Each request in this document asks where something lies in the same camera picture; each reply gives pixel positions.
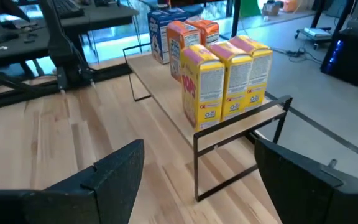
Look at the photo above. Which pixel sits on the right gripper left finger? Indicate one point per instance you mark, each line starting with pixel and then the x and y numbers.
pixel 104 193

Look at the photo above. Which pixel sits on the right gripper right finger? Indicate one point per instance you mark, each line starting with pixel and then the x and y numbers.
pixel 306 196

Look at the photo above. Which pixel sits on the yellow Corn Pops cereal box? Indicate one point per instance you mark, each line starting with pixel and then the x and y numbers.
pixel 259 74
pixel 236 84
pixel 202 93

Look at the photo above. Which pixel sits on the orange cereal box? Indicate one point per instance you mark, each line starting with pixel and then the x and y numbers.
pixel 208 31
pixel 179 46

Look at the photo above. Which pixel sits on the blue Frosted Flakes cereal box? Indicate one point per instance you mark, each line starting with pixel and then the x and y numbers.
pixel 157 37
pixel 177 14

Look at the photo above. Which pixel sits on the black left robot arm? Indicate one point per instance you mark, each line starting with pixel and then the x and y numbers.
pixel 57 40

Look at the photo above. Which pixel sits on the black computer tower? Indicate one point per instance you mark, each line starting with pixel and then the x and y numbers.
pixel 353 56

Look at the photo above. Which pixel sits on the wheeled dolly with white box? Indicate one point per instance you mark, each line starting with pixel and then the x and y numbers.
pixel 315 32

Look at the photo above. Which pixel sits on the grey desk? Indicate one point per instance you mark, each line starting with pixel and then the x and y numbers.
pixel 110 15
pixel 17 46

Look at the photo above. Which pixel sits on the white earbud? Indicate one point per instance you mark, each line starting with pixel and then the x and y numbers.
pixel 2 48

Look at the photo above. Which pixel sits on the black computer mouse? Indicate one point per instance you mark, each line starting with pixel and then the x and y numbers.
pixel 3 37

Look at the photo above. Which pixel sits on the black keyboard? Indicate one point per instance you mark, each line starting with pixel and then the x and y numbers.
pixel 68 7

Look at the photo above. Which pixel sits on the brown cardboard box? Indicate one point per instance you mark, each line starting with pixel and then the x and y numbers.
pixel 272 7

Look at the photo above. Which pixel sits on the black metal pole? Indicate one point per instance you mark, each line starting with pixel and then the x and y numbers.
pixel 236 17

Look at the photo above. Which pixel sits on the green panel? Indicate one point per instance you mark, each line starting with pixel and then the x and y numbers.
pixel 249 7

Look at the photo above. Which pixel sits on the wooden shelf with black frame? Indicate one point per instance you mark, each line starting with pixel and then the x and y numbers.
pixel 160 84

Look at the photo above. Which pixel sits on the black aluminium table frame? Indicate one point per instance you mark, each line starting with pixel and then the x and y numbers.
pixel 26 95

